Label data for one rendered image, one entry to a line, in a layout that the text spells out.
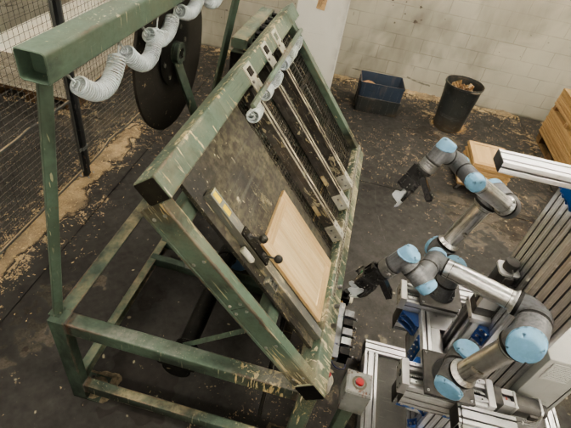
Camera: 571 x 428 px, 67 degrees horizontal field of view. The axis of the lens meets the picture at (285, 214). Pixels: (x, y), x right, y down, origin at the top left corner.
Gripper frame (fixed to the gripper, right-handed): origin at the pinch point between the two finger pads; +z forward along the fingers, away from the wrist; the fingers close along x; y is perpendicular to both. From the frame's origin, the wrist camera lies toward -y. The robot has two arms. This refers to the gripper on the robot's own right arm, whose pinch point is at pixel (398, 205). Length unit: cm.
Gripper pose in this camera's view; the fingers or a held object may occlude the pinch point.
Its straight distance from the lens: 201.3
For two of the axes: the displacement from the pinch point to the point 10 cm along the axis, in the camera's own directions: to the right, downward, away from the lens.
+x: -4.1, 2.5, -8.8
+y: -7.3, -6.7, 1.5
